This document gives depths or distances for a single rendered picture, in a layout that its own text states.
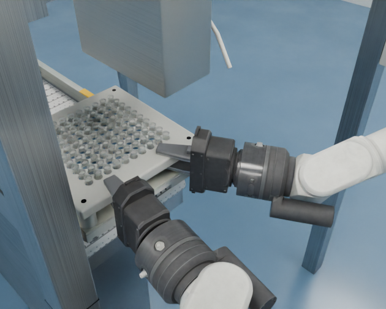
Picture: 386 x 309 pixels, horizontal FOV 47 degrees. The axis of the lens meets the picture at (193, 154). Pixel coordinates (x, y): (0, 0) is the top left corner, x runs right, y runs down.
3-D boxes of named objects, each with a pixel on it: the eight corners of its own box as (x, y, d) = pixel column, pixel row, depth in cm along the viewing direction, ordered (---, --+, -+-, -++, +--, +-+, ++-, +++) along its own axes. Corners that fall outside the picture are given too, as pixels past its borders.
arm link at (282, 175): (271, 138, 69) (346, 150, 67) (266, 155, 79) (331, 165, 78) (259, 211, 67) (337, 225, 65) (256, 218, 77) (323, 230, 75)
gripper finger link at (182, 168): (155, 165, 75) (191, 171, 74) (160, 152, 77) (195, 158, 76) (155, 172, 76) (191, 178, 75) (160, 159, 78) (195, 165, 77)
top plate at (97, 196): (3, 145, 78) (0, 136, 77) (116, 92, 92) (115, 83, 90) (82, 222, 65) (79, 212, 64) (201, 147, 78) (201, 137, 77)
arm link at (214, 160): (187, 149, 67) (268, 163, 65) (200, 111, 74) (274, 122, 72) (186, 206, 75) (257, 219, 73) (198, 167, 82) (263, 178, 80)
